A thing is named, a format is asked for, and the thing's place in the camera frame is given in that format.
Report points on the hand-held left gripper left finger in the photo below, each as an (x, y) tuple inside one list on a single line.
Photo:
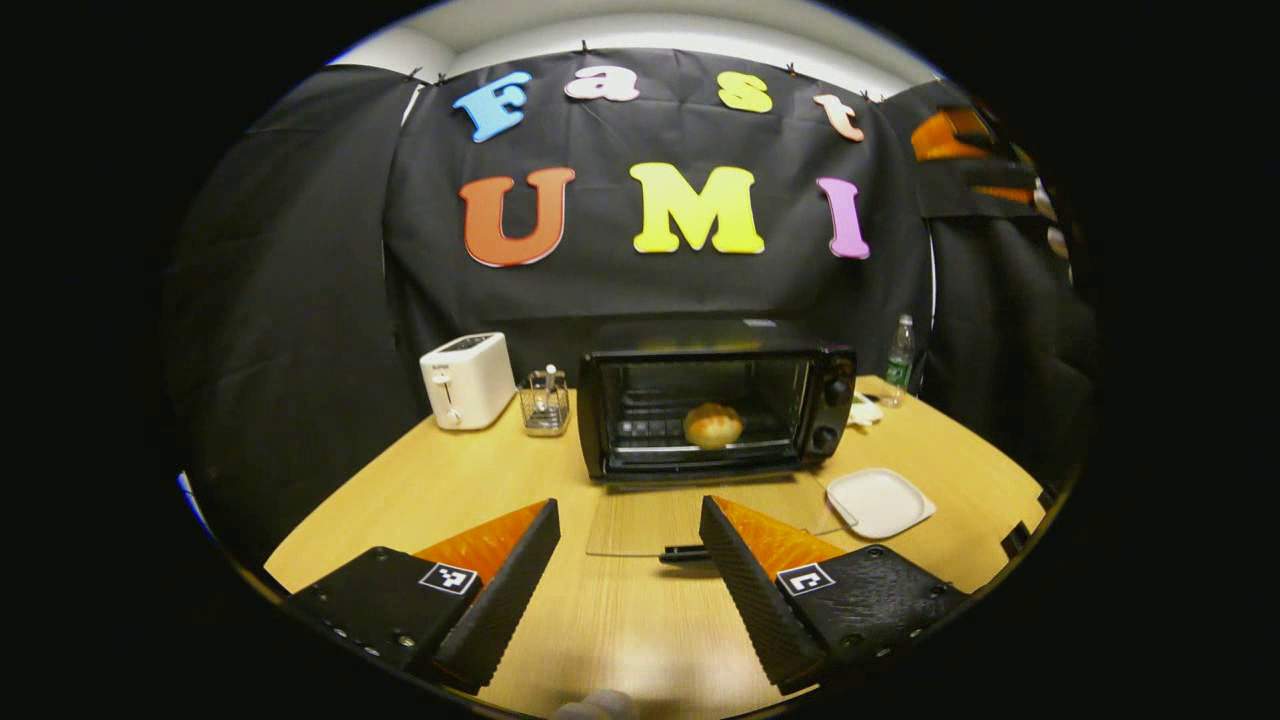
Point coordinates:
[(500, 605)]

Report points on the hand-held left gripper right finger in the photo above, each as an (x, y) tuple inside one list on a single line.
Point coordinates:
[(755, 595)]

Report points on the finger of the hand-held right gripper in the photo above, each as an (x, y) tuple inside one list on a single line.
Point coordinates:
[(1005, 194), (945, 135)]

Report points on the golden bread bun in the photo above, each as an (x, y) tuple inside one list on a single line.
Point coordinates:
[(713, 427)]

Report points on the black electric oven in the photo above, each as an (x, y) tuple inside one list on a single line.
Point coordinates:
[(700, 350)]

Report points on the white square plate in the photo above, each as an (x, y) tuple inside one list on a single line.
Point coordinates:
[(880, 505)]

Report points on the clear green-label water bottle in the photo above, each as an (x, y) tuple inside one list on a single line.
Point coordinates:
[(899, 370)]

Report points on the white crumpled cloth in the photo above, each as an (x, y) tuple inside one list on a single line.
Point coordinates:
[(865, 412)]

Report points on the white toaster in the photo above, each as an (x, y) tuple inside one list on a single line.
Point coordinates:
[(470, 385)]

